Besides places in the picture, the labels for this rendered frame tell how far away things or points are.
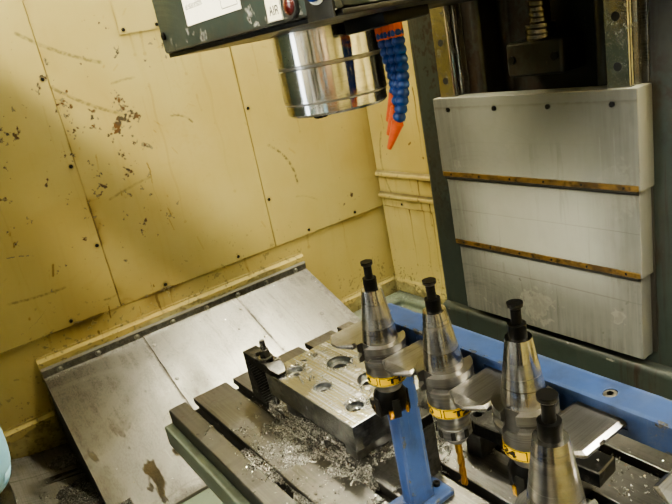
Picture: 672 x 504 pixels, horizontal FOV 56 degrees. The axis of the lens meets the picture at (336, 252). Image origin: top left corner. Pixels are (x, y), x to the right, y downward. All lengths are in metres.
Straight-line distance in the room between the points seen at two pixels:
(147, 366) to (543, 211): 1.18
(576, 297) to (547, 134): 0.34
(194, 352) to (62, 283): 0.42
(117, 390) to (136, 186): 0.58
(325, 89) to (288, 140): 1.21
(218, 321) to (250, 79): 0.76
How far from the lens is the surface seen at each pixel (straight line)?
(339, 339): 0.83
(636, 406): 0.64
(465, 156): 1.43
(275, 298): 2.09
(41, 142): 1.85
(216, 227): 2.02
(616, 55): 1.19
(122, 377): 1.90
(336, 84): 0.92
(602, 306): 1.35
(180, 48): 0.95
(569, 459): 0.49
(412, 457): 0.96
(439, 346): 0.68
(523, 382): 0.62
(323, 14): 0.63
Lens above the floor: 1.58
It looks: 18 degrees down
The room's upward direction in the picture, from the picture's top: 11 degrees counter-clockwise
